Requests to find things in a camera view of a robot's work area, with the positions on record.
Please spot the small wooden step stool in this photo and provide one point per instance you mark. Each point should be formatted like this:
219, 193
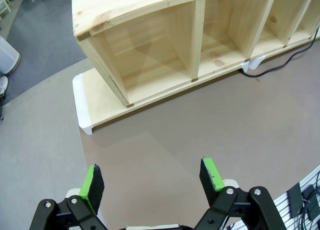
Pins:
6, 5

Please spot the four-compartment pine wood shelf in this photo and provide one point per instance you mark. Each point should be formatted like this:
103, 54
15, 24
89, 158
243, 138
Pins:
150, 5

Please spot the white rounded mount plate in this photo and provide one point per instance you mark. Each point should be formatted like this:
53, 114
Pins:
71, 192

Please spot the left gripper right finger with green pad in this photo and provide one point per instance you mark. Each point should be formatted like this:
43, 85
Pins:
240, 210

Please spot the wooden riser with white legs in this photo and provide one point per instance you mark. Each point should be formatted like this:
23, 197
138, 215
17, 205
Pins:
105, 112

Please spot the white cylindrical air purifier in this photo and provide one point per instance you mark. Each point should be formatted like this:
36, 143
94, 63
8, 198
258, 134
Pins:
7, 55

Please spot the black box on slatwall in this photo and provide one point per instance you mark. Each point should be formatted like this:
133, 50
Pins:
295, 200

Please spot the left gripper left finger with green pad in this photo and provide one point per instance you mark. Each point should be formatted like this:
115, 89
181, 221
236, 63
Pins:
82, 215

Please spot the white slatwall panel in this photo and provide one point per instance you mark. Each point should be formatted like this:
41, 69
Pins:
312, 175

